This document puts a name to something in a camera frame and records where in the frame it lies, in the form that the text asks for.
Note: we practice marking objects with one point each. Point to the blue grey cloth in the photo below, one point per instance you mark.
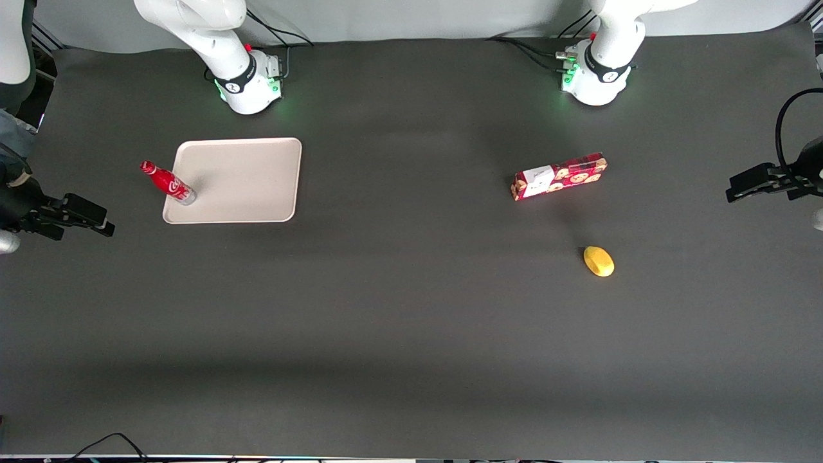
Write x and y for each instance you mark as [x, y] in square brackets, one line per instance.
[16, 132]

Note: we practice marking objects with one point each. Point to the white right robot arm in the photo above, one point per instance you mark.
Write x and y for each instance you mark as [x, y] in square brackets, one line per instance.
[212, 38]

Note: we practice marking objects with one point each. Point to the beige rectangular tray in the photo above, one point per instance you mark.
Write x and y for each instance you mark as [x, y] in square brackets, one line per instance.
[241, 181]

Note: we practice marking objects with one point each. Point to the red coke bottle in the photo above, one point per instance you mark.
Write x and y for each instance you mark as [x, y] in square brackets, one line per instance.
[168, 184]

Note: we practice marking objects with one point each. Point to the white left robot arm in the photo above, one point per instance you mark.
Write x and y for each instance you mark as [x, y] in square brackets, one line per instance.
[607, 51]

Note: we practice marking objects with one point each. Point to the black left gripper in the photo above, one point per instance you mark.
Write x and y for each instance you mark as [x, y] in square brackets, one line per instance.
[805, 170]

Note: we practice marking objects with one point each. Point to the red tartan cookie box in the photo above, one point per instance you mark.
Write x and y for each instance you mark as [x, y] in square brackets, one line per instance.
[559, 177]

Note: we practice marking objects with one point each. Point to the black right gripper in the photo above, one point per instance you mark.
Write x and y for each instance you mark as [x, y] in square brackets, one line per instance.
[18, 204]

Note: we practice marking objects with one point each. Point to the yellow lemon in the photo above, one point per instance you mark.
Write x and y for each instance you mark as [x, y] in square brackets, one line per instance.
[599, 262]

